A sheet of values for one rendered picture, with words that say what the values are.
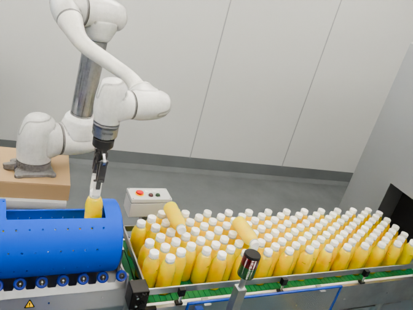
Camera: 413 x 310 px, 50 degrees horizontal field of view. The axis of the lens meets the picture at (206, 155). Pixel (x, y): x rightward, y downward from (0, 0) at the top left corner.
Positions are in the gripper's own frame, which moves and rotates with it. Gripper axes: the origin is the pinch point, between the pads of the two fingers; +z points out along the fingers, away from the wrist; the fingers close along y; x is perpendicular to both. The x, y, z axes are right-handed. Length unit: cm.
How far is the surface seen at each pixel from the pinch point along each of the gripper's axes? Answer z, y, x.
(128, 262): 42.3, -4.3, 21.1
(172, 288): 35, 21, 32
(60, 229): 12.6, 9.8, -12.4
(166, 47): 4, -256, 112
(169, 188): 132, -211, 129
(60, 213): 22.0, -13.4, -8.9
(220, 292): 42, 18, 56
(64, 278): 34.9, 10.5, -8.5
